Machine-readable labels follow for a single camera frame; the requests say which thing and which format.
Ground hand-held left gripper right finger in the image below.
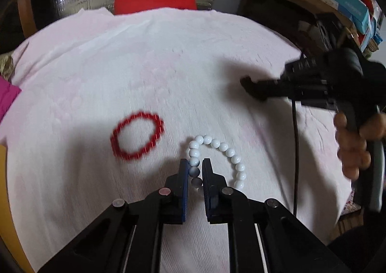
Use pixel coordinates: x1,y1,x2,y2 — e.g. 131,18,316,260
201,158,353,273

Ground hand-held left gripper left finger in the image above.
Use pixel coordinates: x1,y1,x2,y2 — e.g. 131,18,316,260
36,158,190,273

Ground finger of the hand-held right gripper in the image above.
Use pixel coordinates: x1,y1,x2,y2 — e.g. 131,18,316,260
240,75,297,101

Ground white bead bracelet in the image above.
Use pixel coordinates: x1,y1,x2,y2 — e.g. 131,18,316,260
187,135,246,192

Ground red bead bracelet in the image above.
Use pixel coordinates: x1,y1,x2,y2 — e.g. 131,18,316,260
110,111,165,161

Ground person's right hand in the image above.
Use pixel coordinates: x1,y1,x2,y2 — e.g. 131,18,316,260
333,112,386,180

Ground black device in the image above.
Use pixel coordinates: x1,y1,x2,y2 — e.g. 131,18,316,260
315,14,356,50

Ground teal box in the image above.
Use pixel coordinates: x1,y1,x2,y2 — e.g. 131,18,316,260
312,0,371,35

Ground white towel cloth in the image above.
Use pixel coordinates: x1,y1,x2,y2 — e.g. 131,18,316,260
6,7,353,273

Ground floral pink cloth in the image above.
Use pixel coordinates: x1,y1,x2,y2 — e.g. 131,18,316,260
345,193,364,216

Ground person's dark clothing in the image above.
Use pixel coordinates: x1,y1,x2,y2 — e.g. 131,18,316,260
327,222,386,273

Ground orange paper sheet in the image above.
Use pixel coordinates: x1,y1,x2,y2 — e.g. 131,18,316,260
0,145,34,273

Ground pink paper sheet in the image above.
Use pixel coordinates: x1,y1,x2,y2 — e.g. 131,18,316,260
0,77,22,123

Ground black cable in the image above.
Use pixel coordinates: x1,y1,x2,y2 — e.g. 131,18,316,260
291,99,300,216

